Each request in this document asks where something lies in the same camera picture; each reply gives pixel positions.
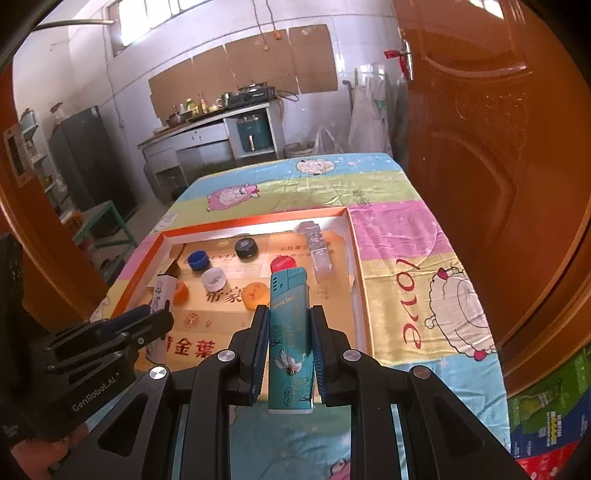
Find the green metal stool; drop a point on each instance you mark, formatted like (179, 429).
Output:
(99, 217)

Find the white printed lighter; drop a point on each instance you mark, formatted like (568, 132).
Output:
(162, 290)

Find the red bottle cap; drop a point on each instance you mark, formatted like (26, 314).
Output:
(282, 264)

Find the amber oil bottle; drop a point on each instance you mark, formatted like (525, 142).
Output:
(202, 103)

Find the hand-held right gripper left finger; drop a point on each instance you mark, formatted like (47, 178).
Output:
(261, 355)

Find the round basin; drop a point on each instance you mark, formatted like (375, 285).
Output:
(298, 150)

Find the dark grey refrigerator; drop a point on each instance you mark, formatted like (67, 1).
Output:
(92, 157)

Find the brown wooden door frame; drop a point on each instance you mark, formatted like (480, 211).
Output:
(46, 258)

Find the red printed carton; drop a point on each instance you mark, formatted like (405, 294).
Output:
(540, 466)

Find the metal pot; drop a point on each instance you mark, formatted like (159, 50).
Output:
(174, 121)

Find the teal air fryer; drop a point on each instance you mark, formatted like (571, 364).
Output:
(253, 134)

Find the blue bottle cap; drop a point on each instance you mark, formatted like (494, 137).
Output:
(198, 259)

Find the grey kitchen counter cabinet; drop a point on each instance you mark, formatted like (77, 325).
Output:
(198, 138)

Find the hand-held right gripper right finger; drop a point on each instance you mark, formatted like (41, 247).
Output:
(318, 355)

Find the cardboard wall covering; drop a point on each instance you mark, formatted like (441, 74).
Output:
(258, 64)

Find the colourful cartoon sheep blanket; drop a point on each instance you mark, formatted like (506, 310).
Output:
(406, 221)

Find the flattened gold carton sheet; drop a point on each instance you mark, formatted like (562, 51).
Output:
(221, 318)

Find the hanging white plastic bags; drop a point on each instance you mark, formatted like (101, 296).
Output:
(364, 120)

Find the teal printed lighter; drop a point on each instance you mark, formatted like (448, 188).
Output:
(291, 341)

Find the brown wooden door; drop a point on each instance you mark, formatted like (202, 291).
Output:
(485, 184)

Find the clear patterned lighter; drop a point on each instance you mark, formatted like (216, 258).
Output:
(316, 237)

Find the white bottle cap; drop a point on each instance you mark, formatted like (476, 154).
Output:
(213, 281)

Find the shallow orange-rimmed box tray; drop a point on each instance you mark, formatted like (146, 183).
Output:
(251, 226)

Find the window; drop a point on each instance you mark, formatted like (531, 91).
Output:
(138, 18)

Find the metal mug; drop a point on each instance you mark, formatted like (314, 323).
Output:
(225, 99)

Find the black gas stove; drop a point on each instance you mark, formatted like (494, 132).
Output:
(251, 98)

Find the white storage shelf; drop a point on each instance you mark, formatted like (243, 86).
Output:
(37, 152)

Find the white plastic bag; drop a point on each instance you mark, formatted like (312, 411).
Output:
(325, 143)

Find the green-yellow bottle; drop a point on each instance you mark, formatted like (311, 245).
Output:
(188, 106)

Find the clear plain lighter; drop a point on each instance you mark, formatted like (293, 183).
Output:
(323, 267)

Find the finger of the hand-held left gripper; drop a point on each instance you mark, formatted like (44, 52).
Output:
(129, 317)
(154, 325)

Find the person's left hand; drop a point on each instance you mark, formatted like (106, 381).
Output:
(37, 457)

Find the orange bottle cap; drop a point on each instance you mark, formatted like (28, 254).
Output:
(255, 294)
(181, 293)

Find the black bottle cap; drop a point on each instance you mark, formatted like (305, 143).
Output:
(246, 248)

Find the metal strike plate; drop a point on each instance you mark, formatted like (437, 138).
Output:
(14, 152)

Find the green printed carton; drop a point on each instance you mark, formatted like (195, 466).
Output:
(545, 401)

